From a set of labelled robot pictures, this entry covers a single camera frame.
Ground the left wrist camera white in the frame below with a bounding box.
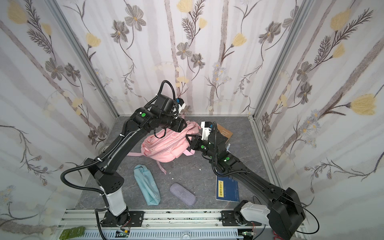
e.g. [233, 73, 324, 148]
[176, 98, 186, 115]

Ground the teal pencil pouch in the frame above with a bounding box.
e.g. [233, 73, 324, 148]
[134, 165, 161, 206]

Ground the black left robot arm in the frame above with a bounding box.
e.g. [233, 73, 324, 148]
[61, 80, 187, 227]

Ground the brown and black book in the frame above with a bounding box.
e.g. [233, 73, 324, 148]
[217, 124, 233, 142]

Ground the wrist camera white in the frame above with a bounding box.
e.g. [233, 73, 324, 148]
[176, 98, 186, 115]
[201, 121, 214, 141]

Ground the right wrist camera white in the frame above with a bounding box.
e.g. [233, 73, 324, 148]
[201, 121, 214, 141]

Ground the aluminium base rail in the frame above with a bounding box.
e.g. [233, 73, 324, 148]
[53, 209, 307, 240]

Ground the purple glasses case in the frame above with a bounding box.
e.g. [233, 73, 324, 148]
[170, 183, 196, 207]

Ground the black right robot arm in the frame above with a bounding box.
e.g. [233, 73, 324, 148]
[186, 122, 309, 240]

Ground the pink student backpack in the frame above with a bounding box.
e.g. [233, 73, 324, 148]
[128, 121, 201, 174]

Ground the blue notebook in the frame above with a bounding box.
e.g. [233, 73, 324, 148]
[216, 177, 240, 202]

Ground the green connector block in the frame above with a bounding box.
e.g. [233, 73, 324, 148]
[59, 226, 86, 240]

